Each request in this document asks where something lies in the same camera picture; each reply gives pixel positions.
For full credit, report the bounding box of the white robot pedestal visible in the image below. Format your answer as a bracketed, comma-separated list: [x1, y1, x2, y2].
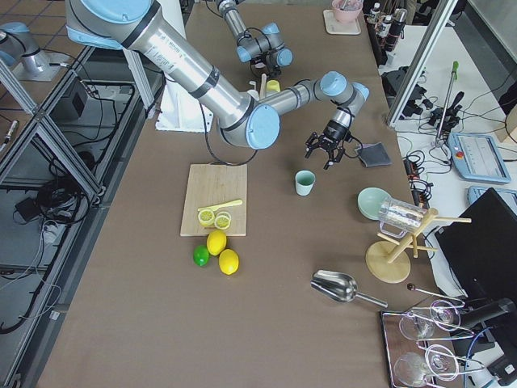
[156, 0, 213, 133]

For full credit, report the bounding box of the lemon near board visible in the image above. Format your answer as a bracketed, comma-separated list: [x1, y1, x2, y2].
[206, 230, 227, 256]

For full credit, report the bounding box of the lemon slice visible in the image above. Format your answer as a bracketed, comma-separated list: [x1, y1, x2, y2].
[213, 211, 232, 230]
[197, 208, 216, 227]

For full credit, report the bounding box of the wooden mug tree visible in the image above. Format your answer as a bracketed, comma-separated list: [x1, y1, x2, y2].
[365, 208, 472, 284]

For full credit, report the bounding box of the yellow cup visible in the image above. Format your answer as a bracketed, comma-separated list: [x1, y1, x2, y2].
[266, 79, 280, 96]

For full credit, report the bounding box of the grey folded cloth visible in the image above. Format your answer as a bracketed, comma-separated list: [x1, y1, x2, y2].
[355, 142, 392, 168]

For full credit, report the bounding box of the clear glass mug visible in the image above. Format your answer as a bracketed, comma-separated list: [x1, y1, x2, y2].
[378, 197, 427, 238]

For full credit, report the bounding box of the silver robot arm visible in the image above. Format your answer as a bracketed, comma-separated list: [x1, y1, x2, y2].
[216, 0, 293, 78]
[65, 0, 369, 166]

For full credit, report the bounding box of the beige tray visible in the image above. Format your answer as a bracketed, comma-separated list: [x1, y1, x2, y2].
[323, 10, 361, 36]

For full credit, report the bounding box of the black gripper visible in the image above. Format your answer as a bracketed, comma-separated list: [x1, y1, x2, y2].
[252, 56, 282, 77]
[305, 120, 351, 170]

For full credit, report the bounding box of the lime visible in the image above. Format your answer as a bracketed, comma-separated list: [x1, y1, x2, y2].
[192, 245, 211, 267]

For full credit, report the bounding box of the green bowl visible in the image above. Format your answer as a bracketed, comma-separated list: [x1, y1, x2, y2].
[357, 187, 391, 221]

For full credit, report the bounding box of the steel scoop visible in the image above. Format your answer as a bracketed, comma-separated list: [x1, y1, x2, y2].
[310, 269, 388, 308]

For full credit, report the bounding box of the black laptop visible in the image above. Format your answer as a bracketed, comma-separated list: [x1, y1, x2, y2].
[435, 188, 516, 301]

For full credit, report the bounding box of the wine glass rack tray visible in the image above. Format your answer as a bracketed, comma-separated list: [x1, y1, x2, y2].
[380, 299, 484, 387]

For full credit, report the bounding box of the white wire cup holder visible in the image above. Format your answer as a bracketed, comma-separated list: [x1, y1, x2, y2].
[246, 74, 267, 100]

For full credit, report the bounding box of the bamboo cutting board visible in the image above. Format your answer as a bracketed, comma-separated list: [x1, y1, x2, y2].
[180, 164, 247, 237]

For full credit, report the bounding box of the blue teach pendant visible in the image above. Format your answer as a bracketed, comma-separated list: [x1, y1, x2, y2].
[447, 133, 511, 184]

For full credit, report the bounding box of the green cup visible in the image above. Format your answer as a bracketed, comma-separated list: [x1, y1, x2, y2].
[295, 170, 316, 196]

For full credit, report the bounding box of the yellow plastic knife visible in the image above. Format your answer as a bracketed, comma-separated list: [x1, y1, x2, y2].
[197, 199, 243, 212]

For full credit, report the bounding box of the lemon slice right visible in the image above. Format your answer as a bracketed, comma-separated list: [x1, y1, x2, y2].
[213, 211, 232, 230]

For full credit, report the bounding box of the lemon front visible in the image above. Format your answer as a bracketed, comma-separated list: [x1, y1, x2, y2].
[219, 249, 240, 275]

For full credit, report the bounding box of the pink bowl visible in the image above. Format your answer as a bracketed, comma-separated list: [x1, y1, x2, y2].
[331, 0, 364, 23]

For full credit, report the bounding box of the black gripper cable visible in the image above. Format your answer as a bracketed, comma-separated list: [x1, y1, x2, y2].
[343, 135, 367, 159]

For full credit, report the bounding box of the lemon slice left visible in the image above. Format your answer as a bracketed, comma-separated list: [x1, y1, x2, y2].
[197, 208, 216, 227]

